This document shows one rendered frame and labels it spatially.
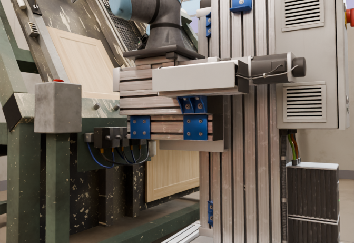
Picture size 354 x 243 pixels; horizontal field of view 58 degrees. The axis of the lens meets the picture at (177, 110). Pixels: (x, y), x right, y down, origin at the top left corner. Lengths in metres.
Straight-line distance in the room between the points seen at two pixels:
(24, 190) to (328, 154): 4.22
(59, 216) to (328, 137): 4.18
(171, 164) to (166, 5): 1.47
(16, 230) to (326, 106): 1.18
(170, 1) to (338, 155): 4.08
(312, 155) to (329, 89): 3.93
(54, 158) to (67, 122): 0.14
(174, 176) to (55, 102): 1.46
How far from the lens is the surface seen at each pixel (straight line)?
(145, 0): 1.14
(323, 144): 4.97
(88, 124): 1.51
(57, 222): 1.27
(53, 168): 1.24
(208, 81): 0.90
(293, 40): 1.13
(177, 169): 2.48
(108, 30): 2.18
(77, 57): 1.83
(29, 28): 1.78
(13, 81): 1.44
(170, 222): 2.11
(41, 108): 1.23
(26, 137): 1.38
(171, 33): 1.16
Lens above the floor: 0.79
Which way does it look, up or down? 2 degrees up
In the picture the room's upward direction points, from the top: straight up
